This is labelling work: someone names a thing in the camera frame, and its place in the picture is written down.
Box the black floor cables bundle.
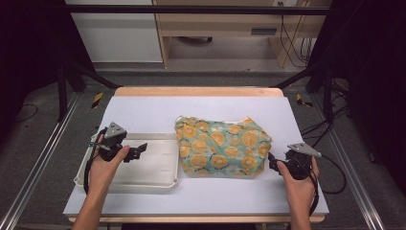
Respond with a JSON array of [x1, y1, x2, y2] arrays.
[[300, 80, 351, 153]]

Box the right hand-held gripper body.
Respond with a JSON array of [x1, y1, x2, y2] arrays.
[[284, 142, 323, 180]]

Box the yellow tool floor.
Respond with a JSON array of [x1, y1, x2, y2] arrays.
[[295, 93, 314, 108], [90, 92, 104, 109]]

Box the orange print fabric bag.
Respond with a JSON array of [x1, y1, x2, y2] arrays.
[[174, 115, 273, 178]]

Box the white plastic tray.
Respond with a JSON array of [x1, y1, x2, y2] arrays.
[[73, 132, 180, 195]]

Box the black horizontal frame bar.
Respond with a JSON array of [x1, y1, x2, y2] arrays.
[[65, 4, 331, 16]]

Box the yellow tool right floor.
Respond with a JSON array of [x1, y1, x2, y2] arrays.
[[295, 93, 314, 108]]

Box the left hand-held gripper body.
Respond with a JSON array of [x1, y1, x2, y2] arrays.
[[95, 122, 130, 162]]

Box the yellow tool left floor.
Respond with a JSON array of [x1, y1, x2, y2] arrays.
[[90, 92, 104, 109]]

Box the white table mat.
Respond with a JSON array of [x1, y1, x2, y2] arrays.
[[62, 95, 329, 216]]

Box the light wooden desk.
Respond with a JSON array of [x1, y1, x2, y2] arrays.
[[152, 0, 333, 69]]

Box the aluminium floor rail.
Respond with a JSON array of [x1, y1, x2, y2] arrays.
[[310, 94, 386, 230], [0, 92, 80, 230]]

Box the person's left hand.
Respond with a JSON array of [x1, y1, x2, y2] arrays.
[[88, 133, 131, 196]]

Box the white cabinet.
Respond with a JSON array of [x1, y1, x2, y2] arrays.
[[64, 0, 164, 63]]

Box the person's right hand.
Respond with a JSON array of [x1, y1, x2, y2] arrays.
[[277, 156, 320, 211]]

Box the black hanging desk cables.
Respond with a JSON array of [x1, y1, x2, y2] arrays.
[[277, 1, 316, 68]]

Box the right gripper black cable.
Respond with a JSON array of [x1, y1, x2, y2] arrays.
[[305, 153, 348, 218]]

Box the thin black floor cable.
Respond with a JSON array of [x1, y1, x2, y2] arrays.
[[13, 103, 39, 124]]

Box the black metal stand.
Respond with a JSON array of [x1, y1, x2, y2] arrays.
[[271, 61, 335, 125], [56, 60, 122, 123]]

